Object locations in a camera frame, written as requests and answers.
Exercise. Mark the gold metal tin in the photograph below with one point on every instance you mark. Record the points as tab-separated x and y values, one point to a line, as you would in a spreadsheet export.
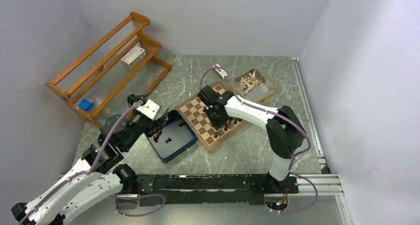
261	93

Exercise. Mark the white power bank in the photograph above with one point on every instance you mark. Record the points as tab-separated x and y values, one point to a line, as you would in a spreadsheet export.
220	71

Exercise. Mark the aluminium frame rail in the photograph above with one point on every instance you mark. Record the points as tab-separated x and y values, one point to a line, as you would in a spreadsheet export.
321	198

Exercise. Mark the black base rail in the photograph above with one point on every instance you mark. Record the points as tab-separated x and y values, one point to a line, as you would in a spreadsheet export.
252	189

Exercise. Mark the orange wooden rack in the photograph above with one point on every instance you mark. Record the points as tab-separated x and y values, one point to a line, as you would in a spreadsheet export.
99	75

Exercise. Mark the light chess pieces pile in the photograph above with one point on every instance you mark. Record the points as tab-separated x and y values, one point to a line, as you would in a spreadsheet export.
249	83

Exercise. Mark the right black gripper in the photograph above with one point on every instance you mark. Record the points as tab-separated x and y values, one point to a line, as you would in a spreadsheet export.
216	124

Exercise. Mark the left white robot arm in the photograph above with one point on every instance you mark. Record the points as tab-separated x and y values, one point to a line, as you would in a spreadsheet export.
98	174

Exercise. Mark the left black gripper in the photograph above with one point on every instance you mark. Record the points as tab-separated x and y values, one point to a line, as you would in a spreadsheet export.
159	123

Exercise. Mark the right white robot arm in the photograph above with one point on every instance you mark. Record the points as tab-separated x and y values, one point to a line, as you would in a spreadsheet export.
285	132

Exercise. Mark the blue metal tin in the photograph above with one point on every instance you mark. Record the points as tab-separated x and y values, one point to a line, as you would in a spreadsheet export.
182	138

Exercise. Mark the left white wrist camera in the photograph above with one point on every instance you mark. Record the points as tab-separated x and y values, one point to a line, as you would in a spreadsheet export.
150	109

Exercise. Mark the dark chess pieces pile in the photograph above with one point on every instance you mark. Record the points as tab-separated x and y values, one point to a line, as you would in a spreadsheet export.
155	134

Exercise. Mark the blue plastic case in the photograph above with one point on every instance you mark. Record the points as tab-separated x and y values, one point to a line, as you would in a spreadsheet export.
85	105

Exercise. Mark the white cardboard box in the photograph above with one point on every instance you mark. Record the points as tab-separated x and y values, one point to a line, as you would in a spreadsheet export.
134	54

